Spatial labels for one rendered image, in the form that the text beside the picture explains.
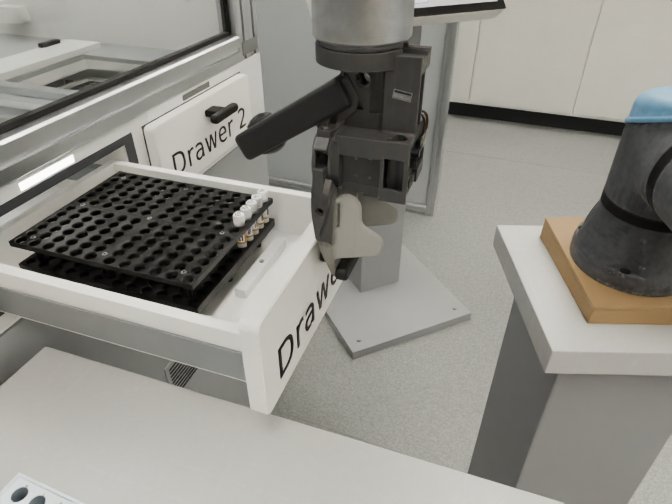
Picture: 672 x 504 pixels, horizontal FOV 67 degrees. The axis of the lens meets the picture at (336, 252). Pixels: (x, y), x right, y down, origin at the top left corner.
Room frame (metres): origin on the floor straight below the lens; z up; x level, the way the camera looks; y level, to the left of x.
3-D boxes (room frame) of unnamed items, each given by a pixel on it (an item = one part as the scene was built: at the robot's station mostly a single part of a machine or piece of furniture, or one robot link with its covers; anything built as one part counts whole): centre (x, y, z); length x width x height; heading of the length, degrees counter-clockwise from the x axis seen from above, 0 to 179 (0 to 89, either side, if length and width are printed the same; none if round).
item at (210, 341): (0.49, 0.22, 0.86); 0.40 x 0.26 x 0.06; 71
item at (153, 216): (0.49, 0.21, 0.87); 0.22 x 0.18 x 0.06; 71
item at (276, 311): (0.42, 0.02, 0.87); 0.29 x 0.02 x 0.11; 161
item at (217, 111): (0.81, 0.19, 0.91); 0.07 x 0.04 x 0.01; 161
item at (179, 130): (0.82, 0.22, 0.87); 0.29 x 0.02 x 0.11; 161
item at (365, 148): (0.40, -0.03, 1.04); 0.09 x 0.08 x 0.12; 71
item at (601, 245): (0.55, -0.40, 0.84); 0.15 x 0.15 x 0.10
